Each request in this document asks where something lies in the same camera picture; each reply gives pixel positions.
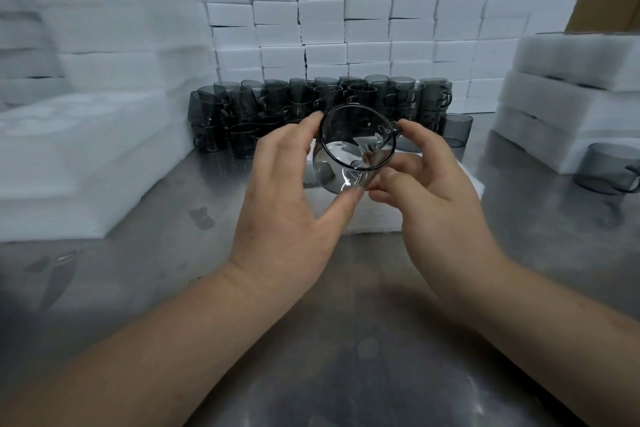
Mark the person's right hand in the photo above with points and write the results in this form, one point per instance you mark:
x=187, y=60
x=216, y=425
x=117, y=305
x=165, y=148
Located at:
x=445, y=221

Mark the person's left hand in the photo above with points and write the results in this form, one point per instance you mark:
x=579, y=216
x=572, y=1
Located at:
x=280, y=211

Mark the person's left thumb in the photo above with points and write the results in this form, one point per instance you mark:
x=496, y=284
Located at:
x=342, y=209

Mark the person's right thumb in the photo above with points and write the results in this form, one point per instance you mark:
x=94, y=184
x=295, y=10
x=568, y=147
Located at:
x=387, y=197

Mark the clear grey glass cup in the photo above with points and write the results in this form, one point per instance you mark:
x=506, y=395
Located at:
x=345, y=139

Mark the person's left forearm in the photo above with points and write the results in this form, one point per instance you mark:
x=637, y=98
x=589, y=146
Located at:
x=150, y=351

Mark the person's right forearm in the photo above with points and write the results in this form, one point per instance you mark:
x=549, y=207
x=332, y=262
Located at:
x=560, y=331

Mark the white foam sheet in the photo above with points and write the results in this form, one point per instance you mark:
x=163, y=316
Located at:
x=377, y=221

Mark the group of grey glass cups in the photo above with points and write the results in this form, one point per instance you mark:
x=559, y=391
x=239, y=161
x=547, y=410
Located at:
x=250, y=111

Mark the stack of white boxes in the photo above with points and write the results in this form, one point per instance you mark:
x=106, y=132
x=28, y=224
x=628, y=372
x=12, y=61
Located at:
x=370, y=16

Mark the stack of thick foam pads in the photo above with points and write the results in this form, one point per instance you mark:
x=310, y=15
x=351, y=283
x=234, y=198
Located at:
x=565, y=96

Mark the pile of white foam sheets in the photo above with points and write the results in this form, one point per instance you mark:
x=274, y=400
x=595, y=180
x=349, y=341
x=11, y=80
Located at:
x=90, y=91

